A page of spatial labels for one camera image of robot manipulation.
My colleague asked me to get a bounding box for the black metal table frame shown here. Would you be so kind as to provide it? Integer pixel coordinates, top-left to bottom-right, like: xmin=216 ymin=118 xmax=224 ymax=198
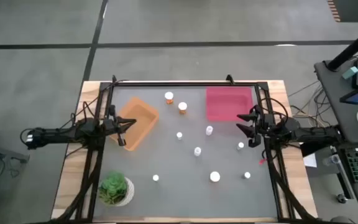
xmin=51 ymin=74 xmax=326 ymax=224

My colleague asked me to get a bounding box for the pink translucent plastic bin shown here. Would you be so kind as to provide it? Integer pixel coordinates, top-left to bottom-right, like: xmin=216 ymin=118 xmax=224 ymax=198
xmin=206 ymin=86 xmax=255 ymax=122

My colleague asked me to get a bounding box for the grey table mat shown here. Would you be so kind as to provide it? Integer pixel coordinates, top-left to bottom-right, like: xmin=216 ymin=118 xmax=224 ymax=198
xmin=93 ymin=85 xmax=278 ymax=218

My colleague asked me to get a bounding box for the dark grey side desk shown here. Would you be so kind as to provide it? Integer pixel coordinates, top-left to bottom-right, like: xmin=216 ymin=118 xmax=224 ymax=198
xmin=314 ymin=58 xmax=358 ymax=144

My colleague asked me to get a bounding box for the black metal pole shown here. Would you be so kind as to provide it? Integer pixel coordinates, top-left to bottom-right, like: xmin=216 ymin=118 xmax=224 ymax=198
xmin=326 ymin=21 xmax=358 ymax=71

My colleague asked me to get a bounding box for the dark floor mat striped border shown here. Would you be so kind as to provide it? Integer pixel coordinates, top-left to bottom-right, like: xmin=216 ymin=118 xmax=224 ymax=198
xmin=326 ymin=0 xmax=358 ymax=23

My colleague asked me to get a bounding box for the clear plastic tube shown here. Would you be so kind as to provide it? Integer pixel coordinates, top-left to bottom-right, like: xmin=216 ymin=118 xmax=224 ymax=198
xmin=322 ymin=154 xmax=341 ymax=166

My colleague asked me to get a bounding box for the bundle of floor cables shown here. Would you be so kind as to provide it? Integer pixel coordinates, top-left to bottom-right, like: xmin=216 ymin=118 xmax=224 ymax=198
xmin=287 ymin=79 xmax=332 ymax=125

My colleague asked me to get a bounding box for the white plant pot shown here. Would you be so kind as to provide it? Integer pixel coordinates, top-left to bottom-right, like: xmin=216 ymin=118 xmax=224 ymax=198
xmin=99 ymin=176 xmax=135 ymax=207

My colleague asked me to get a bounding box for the person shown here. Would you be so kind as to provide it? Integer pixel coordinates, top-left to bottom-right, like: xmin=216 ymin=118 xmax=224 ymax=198
xmin=330 ymin=216 xmax=356 ymax=224

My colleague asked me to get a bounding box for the grey metal desk leg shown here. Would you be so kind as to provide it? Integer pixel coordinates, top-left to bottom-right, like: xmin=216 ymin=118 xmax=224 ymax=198
xmin=330 ymin=146 xmax=356 ymax=200

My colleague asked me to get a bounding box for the orange translucent plastic bin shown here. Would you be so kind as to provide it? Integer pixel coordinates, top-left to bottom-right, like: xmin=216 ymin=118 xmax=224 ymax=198
xmin=109 ymin=96 xmax=160 ymax=152

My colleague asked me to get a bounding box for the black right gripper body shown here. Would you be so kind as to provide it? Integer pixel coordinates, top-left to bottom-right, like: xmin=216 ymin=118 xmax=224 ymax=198
xmin=248 ymin=105 xmax=275 ymax=148

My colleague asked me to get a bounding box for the black desk crossbar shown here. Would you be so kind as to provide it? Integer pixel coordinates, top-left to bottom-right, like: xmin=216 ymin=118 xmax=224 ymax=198
xmin=300 ymin=141 xmax=323 ymax=157

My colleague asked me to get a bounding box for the small teal box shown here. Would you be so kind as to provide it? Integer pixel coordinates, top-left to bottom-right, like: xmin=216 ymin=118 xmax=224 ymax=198
xmin=342 ymin=66 xmax=358 ymax=80

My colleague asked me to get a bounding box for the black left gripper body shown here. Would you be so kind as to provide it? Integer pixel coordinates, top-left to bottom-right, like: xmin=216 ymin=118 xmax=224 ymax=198
xmin=103 ymin=105 xmax=126 ymax=146

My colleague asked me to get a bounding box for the white paper sheet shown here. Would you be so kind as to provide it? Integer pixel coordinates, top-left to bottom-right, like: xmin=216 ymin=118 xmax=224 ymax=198
xmin=303 ymin=152 xmax=318 ymax=168

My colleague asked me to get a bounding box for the green succulent plant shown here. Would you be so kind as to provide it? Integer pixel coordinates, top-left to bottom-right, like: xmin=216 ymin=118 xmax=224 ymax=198
xmin=98 ymin=172 xmax=129 ymax=205

